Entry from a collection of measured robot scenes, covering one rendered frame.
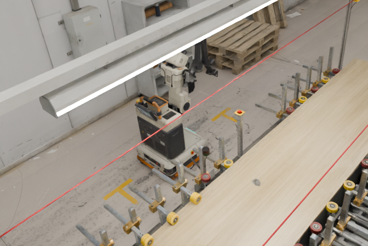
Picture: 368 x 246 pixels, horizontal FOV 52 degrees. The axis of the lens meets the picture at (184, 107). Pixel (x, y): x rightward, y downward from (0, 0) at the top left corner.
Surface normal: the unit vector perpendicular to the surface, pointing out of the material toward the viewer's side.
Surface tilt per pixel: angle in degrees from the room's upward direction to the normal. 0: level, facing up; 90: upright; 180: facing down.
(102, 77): 61
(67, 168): 0
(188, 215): 0
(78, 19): 90
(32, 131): 90
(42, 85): 90
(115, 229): 0
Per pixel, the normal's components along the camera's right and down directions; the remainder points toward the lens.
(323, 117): -0.09, -0.83
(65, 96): 0.58, -0.11
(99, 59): 0.72, 0.33
